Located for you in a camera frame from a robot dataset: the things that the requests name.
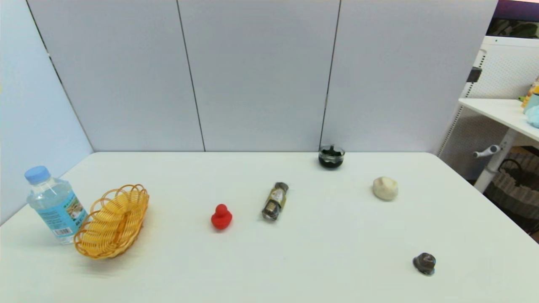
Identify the red rubber duck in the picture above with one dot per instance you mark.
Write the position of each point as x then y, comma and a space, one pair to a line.
221, 219

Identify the dark woven floor basket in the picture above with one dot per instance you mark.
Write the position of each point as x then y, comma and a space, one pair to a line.
516, 189

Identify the light blue cup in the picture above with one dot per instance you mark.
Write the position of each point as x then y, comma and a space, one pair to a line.
534, 103

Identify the glass bowl with dark contents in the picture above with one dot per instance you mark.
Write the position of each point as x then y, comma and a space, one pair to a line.
332, 159

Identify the white desk leg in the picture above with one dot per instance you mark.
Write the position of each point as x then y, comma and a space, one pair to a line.
497, 166

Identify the yellow wicker basket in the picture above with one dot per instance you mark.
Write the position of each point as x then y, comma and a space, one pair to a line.
111, 223

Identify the clear water bottle blue cap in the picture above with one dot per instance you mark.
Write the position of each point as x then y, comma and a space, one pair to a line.
57, 208

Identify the yellow toy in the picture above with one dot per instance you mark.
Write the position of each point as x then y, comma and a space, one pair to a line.
531, 92

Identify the white pegboard panel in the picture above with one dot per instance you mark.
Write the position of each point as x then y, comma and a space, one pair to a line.
505, 67

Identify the white steamed bun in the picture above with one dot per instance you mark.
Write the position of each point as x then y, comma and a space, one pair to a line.
385, 188

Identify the black clip on pegboard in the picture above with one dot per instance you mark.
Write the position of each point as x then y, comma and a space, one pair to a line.
475, 74

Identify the brown coffee capsule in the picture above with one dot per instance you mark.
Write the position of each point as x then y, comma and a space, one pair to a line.
424, 263

